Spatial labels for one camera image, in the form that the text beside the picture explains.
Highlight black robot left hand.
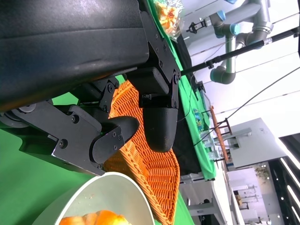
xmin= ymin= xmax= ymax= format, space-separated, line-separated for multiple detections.
xmin=0 ymin=0 xmax=182 ymax=177

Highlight pale grey-green bowl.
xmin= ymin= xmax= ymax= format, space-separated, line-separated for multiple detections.
xmin=32 ymin=172 xmax=157 ymax=225

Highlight twisted orange-striped bread ring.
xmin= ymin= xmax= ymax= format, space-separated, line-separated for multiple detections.
xmin=58 ymin=210 xmax=132 ymax=225

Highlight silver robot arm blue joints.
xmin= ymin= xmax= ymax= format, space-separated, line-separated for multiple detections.
xmin=186 ymin=0 xmax=274 ymax=85

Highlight clear bag of bread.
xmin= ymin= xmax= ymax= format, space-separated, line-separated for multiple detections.
xmin=153 ymin=0 xmax=186 ymax=39

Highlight orange wicker basket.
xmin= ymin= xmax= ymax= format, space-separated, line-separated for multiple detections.
xmin=103 ymin=79 xmax=181 ymax=223

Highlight green cloth with small print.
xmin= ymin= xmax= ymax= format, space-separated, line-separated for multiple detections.
xmin=146 ymin=0 xmax=216 ymax=182

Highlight green tablecloth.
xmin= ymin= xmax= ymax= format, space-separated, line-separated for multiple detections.
xmin=0 ymin=92 xmax=196 ymax=225

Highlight black backdrop cloth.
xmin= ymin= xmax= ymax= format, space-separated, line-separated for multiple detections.
xmin=171 ymin=39 xmax=203 ymax=176

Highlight brown wooden stick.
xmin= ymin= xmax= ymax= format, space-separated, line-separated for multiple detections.
xmin=210 ymin=105 xmax=229 ymax=161

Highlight black stand pole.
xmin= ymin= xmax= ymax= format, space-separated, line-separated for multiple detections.
xmin=181 ymin=25 xmax=300 ymax=75

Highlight white cabinet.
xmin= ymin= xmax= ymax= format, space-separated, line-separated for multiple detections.
xmin=224 ymin=117 xmax=288 ymax=169

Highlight black cable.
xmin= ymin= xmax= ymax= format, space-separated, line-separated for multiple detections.
xmin=193 ymin=67 xmax=300 ymax=147

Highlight grey metal frame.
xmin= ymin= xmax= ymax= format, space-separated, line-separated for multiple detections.
xmin=179 ymin=172 xmax=235 ymax=225

